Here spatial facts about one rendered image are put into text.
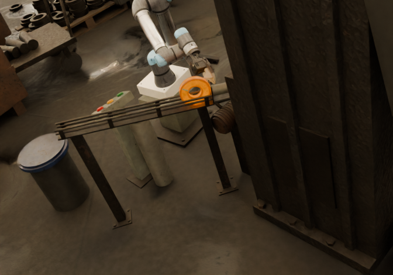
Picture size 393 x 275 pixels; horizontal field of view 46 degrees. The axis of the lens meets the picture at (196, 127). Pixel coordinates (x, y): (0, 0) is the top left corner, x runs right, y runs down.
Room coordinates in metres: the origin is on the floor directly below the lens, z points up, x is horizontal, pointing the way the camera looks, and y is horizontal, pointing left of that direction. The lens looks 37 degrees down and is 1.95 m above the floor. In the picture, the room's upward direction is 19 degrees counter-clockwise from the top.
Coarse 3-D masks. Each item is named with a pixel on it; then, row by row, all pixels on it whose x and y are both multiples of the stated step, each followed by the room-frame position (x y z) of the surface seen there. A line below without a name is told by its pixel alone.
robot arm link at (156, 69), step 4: (152, 52) 2.70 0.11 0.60; (148, 56) 2.68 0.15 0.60; (152, 56) 2.66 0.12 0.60; (148, 60) 2.66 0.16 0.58; (152, 60) 2.63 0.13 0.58; (152, 64) 2.64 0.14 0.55; (156, 64) 2.63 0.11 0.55; (168, 64) 2.64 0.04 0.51; (152, 68) 2.65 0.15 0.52; (156, 68) 2.63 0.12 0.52; (160, 68) 2.63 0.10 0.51; (164, 68) 2.63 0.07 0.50; (168, 68) 2.66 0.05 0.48; (156, 72) 2.64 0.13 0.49; (160, 72) 2.63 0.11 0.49; (164, 72) 2.63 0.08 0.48
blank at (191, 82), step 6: (192, 78) 1.93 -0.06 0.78; (198, 78) 1.93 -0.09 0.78; (204, 78) 1.95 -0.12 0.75; (186, 84) 1.93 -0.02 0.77; (192, 84) 1.92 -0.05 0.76; (198, 84) 1.92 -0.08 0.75; (204, 84) 1.92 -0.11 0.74; (180, 90) 1.93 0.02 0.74; (186, 90) 1.93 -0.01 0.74; (204, 90) 1.92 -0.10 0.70; (210, 90) 1.92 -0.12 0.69; (180, 96) 1.93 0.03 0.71; (186, 96) 1.93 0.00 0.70; (192, 96) 1.94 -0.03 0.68; (198, 96) 1.93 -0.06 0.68; (186, 102) 1.93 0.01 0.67
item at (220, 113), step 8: (216, 112) 1.95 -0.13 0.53; (224, 112) 1.93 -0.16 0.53; (232, 112) 1.92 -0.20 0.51; (216, 120) 1.91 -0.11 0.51; (224, 120) 1.89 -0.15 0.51; (232, 120) 1.90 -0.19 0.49; (216, 128) 1.93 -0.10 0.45; (224, 128) 1.87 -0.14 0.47; (232, 128) 1.89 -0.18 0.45; (232, 136) 2.01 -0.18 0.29; (240, 144) 1.96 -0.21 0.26; (240, 152) 1.98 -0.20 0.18; (240, 160) 2.00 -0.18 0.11; (248, 168) 1.96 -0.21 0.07
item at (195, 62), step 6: (186, 54) 2.15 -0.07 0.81; (192, 54) 2.15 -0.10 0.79; (186, 60) 2.15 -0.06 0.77; (192, 60) 2.12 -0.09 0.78; (198, 60) 2.10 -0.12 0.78; (204, 60) 2.10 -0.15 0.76; (192, 66) 2.09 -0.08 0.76; (198, 66) 2.06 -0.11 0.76; (204, 66) 2.07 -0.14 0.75; (192, 72) 2.10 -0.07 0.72; (198, 72) 2.09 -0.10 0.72
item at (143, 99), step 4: (192, 88) 2.61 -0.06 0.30; (196, 88) 2.64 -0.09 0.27; (144, 96) 2.72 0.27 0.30; (148, 96) 2.70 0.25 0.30; (140, 100) 2.69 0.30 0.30; (144, 100) 2.67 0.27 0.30; (148, 100) 2.65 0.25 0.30; (152, 100) 2.63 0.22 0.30; (180, 100) 2.53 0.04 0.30; (148, 104) 2.64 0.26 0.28; (164, 104) 2.54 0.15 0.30
